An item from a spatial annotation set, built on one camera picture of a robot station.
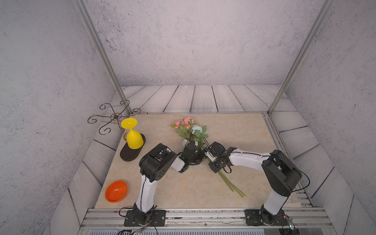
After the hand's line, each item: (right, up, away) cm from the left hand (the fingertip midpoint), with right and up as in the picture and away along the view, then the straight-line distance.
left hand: (213, 155), depth 93 cm
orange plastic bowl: (-54, -17, -13) cm, 58 cm away
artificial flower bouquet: (-16, +16, +12) cm, 25 cm away
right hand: (0, -6, -2) cm, 7 cm away
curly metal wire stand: (-53, +23, -17) cm, 60 cm away
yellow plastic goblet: (-43, +11, -16) cm, 47 cm away
